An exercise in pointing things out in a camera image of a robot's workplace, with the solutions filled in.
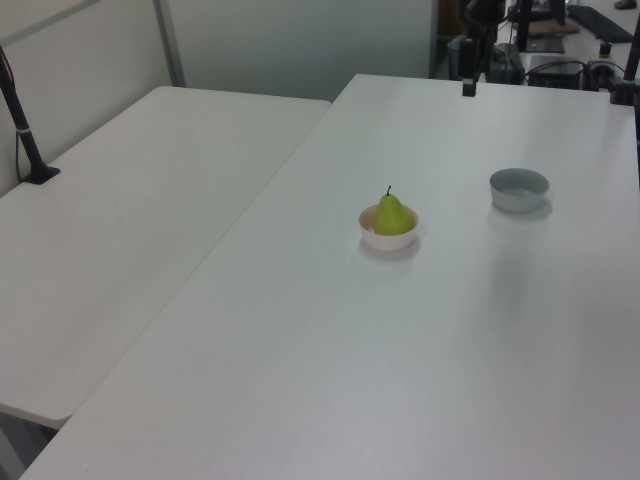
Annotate black keyboard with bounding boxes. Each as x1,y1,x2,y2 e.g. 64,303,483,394
568,4,636,44

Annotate black camera stand clamp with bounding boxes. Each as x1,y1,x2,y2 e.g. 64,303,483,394
608,27,640,107

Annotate black camera stand with cable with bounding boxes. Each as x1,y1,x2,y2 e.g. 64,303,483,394
0,43,62,187

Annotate green pear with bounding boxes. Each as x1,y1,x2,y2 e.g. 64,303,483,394
373,185,415,237

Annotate pink bowl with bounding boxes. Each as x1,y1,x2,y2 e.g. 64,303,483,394
358,203,420,252

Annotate black electronics box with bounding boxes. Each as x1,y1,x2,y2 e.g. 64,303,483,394
523,58,587,91

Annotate gray metal partition post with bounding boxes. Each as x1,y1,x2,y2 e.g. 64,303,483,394
153,0,188,89

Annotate black slanted camera stand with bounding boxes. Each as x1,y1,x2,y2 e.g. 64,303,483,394
460,0,507,98

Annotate gray bowl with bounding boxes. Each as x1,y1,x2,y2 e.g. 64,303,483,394
488,167,551,215

